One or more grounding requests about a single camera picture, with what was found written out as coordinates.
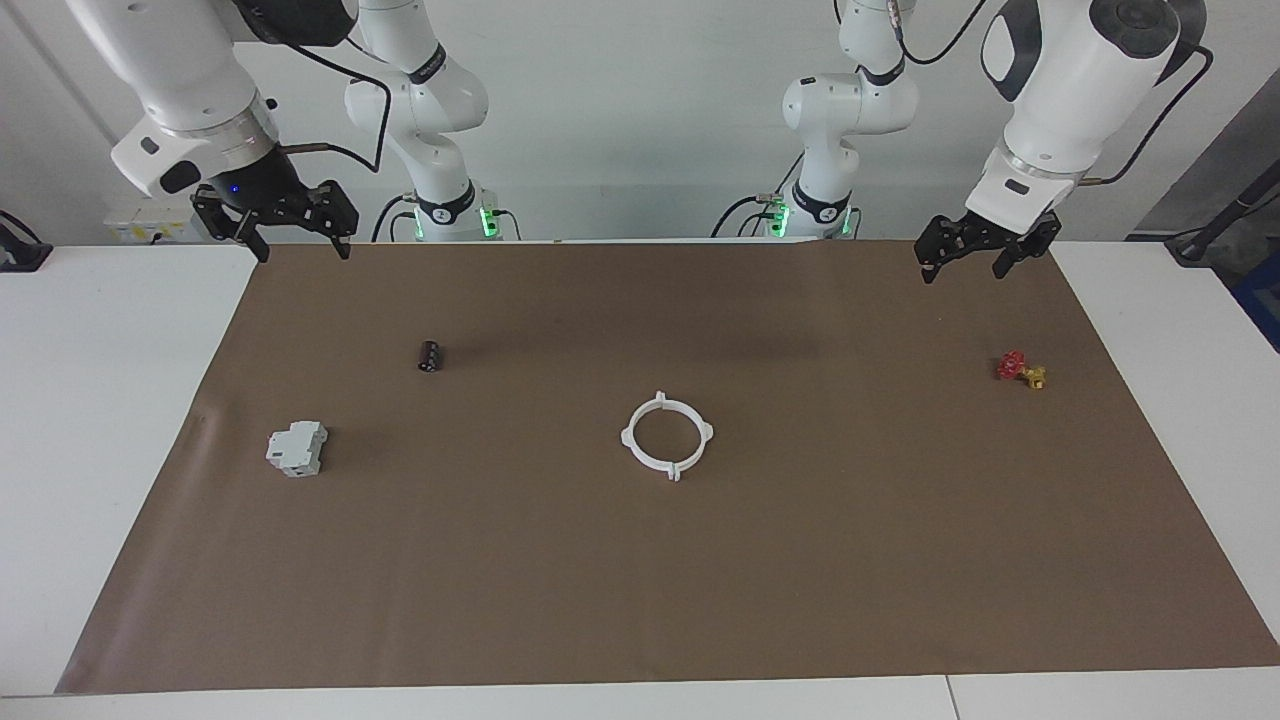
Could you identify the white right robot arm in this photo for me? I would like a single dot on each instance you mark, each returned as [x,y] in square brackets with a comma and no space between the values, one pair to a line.
[190,70]

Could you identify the black tripod stand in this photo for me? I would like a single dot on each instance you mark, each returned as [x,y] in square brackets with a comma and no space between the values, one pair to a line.
[1200,245]

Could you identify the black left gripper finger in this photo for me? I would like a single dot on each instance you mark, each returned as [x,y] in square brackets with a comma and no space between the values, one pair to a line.
[929,273]
[1003,265]

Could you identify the blue crate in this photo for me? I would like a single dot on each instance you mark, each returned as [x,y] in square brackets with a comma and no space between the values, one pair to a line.
[1262,300]

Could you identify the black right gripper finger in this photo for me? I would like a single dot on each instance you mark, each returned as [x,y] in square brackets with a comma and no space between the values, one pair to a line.
[261,248]
[343,243]

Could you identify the black cylindrical capacitor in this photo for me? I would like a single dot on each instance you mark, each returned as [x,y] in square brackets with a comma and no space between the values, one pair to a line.
[431,357]

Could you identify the red and yellow valve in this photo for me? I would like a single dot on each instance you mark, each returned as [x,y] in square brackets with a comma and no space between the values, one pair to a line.
[1012,366]

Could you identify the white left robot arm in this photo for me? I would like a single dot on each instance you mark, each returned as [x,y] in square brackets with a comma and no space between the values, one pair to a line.
[1070,90]

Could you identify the white circuit breaker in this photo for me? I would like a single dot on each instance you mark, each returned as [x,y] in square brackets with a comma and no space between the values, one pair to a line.
[296,448]

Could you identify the black table clamp mount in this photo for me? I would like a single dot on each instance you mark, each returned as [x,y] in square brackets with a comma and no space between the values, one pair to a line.
[20,255]

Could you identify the white power strip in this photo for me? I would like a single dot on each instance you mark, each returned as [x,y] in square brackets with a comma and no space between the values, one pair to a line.
[135,228]

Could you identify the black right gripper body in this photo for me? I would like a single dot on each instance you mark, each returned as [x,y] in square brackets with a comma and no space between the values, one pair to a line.
[270,200]

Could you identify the brown paper table mat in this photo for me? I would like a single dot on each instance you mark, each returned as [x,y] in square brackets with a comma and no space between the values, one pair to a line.
[640,580]

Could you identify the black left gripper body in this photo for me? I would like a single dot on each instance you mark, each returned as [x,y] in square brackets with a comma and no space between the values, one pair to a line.
[990,238]

